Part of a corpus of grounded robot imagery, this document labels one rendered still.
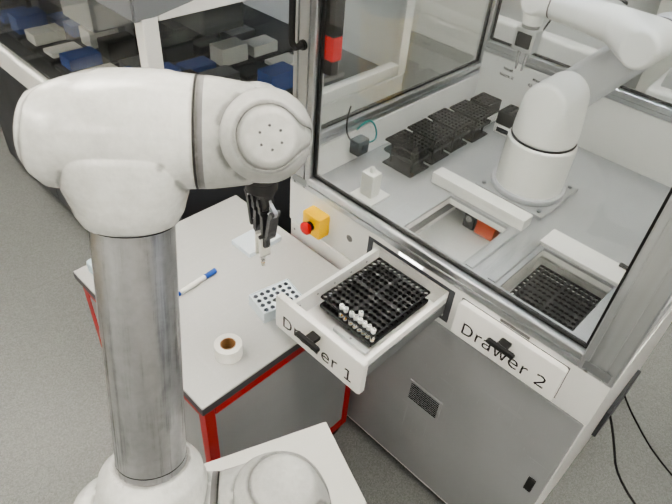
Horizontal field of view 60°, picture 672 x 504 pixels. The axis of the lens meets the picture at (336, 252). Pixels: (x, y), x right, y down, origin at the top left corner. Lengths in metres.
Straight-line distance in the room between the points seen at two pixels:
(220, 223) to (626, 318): 1.20
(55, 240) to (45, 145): 2.51
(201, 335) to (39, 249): 1.72
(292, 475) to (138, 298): 0.37
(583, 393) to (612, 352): 0.15
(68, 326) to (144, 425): 1.91
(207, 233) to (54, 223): 1.55
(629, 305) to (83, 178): 0.99
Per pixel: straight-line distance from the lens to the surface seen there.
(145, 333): 0.76
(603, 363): 1.36
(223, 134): 0.62
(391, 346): 1.39
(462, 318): 1.48
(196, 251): 1.79
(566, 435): 1.55
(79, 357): 2.60
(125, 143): 0.65
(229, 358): 1.47
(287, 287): 1.62
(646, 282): 1.21
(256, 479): 0.92
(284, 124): 0.61
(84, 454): 2.33
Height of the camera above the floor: 1.93
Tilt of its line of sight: 41 degrees down
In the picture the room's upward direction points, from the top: 5 degrees clockwise
